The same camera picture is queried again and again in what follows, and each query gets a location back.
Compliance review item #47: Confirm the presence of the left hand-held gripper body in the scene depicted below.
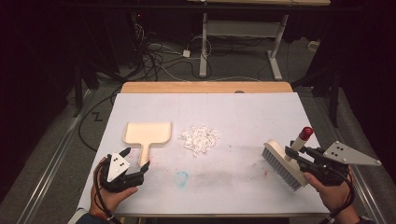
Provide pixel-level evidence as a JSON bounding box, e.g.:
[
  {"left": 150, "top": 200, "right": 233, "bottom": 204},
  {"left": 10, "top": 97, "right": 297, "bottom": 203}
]
[{"left": 99, "top": 152, "right": 145, "bottom": 193}]

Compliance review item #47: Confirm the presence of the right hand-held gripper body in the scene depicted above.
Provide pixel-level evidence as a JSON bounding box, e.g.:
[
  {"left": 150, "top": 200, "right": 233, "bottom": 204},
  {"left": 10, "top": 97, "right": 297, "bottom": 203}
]
[{"left": 298, "top": 140, "right": 382, "bottom": 187}]

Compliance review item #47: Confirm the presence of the white brush with red-tipped handle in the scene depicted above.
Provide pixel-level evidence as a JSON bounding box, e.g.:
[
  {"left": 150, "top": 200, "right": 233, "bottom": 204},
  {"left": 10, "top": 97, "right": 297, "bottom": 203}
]
[{"left": 261, "top": 126, "right": 315, "bottom": 191}]

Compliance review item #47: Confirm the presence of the beige dustpan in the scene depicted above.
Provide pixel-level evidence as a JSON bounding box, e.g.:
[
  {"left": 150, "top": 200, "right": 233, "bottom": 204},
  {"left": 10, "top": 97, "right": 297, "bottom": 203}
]
[{"left": 122, "top": 121, "right": 173, "bottom": 168}]

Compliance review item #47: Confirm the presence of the person's left hand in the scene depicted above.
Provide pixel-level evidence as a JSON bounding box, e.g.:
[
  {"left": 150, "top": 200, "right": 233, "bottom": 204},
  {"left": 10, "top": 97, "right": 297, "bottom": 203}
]
[{"left": 90, "top": 157, "right": 138, "bottom": 215}]

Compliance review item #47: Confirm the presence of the person's right hand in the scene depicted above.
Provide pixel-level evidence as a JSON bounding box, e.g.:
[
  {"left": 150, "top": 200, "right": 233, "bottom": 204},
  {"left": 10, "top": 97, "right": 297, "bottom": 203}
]
[{"left": 303, "top": 172, "right": 355, "bottom": 215}]

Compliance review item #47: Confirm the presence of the black metal stand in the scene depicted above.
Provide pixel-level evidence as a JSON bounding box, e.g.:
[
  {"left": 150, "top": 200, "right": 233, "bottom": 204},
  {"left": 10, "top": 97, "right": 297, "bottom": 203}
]
[
  {"left": 292, "top": 60, "right": 344, "bottom": 129},
  {"left": 72, "top": 59, "right": 94, "bottom": 119}
]

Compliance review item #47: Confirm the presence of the pile of white paper scraps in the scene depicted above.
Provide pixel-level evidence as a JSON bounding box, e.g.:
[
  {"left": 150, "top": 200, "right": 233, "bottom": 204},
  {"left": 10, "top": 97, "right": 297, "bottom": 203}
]
[{"left": 179, "top": 124, "right": 220, "bottom": 158}]

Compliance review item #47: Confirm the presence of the white table cover sheet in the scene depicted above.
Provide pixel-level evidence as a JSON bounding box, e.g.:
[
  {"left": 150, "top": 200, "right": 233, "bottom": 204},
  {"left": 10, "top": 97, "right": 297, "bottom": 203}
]
[{"left": 78, "top": 92, "right": 331, "bottom": 217}]

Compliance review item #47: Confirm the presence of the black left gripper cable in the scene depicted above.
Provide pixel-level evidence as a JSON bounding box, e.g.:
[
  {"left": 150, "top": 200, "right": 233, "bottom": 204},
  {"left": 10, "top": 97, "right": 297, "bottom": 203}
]
[{"left": 92, "top": 162, "right": 123, "bottom": 224}]

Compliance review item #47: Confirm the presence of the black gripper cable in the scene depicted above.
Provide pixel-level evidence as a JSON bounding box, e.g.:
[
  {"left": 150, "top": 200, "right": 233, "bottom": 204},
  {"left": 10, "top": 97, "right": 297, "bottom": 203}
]
[
  {"left": 319, "top": 169, "right": 357, "bottom": 224},
  {"left": 92, "top": 162, "right": 123, "bottom": 224}
]

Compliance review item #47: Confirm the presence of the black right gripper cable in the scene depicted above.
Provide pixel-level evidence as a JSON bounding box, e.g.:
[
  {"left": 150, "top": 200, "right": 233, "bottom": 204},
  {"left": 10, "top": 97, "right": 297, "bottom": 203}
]
[{"left": 319, "top": 169, "right": 357, "bottom": 224}]

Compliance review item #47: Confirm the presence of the black floor cable loop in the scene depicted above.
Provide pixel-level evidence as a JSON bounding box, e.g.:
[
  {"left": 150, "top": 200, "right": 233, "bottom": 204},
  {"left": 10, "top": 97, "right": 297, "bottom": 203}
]
[{"left": 78, "top": 88, "right": 123, "bottom": 153}]

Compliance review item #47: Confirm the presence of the white floor cable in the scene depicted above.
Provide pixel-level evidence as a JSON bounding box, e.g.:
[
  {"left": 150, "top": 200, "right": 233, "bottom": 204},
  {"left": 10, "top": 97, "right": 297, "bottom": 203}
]
[{"left": 153, "top": 60, "right": 264, "bottom": 83}]

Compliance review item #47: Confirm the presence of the tangle of black floor cables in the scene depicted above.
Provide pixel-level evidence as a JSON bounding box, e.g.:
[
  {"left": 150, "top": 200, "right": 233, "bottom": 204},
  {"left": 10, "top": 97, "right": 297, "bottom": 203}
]
[{"left": 132, "top": 22, "right": 216, "bottom": 82}]

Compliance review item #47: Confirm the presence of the white metal desk frame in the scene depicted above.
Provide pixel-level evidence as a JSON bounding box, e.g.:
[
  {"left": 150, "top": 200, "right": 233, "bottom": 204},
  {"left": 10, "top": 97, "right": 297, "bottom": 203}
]
[{"left": 186, "top": 0, "right": 332, "bottom": 81}]

